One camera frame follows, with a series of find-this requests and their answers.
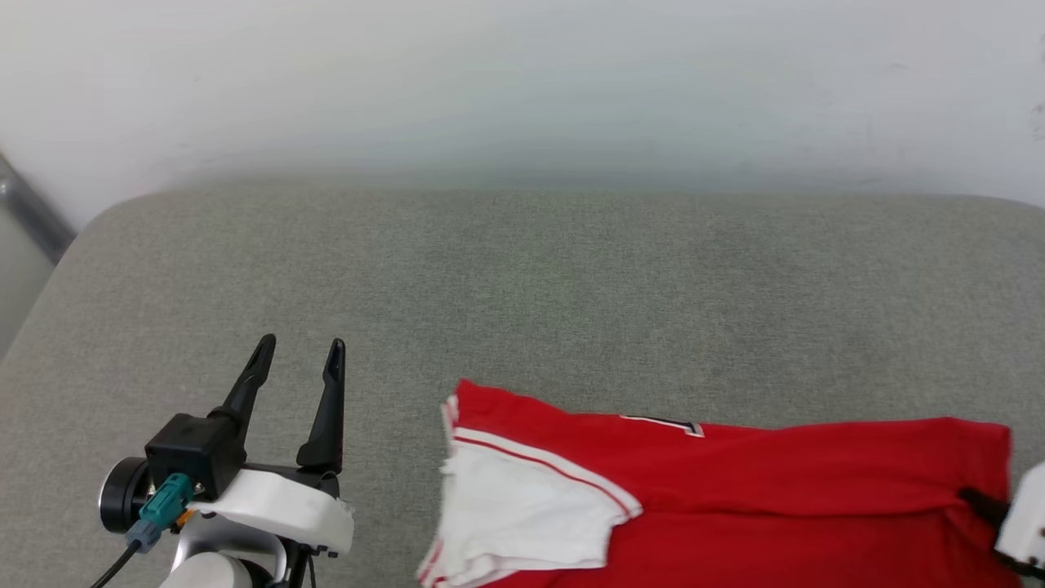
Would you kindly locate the grey metal bar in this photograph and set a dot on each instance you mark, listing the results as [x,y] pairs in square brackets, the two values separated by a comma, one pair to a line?
[33,208]

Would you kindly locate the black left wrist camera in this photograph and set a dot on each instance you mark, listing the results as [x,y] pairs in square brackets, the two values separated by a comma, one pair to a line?
[196,449]

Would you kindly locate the red and white jersey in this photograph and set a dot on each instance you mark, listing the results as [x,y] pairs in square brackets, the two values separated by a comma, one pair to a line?
[775,498]

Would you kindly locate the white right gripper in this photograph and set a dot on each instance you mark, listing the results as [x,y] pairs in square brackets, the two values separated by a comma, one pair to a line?
[1030,523]

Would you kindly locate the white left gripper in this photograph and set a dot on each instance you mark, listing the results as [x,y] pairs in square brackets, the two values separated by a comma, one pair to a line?
[286,502]

